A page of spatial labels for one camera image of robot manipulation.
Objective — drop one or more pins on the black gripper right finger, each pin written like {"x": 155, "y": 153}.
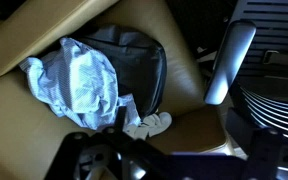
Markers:
{"x": 267, "y": 150}

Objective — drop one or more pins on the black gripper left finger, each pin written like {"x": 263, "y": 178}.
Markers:
{"x": 74, "y": 156}

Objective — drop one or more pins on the blue striped cloth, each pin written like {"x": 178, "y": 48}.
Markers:
{"x": 77, "y": 83}

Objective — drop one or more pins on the tan leather couch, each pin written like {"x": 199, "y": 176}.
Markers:
{"x": 17, "y": 133}

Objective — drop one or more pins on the crumpled white cloth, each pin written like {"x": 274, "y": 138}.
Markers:
{"x": 155, "y": 123}

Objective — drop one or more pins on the black slatted office chair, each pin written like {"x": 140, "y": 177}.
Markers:
{"x": 274, "y": 20}

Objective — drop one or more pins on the black backpack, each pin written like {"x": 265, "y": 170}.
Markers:
{"x": 137, "y": 63}

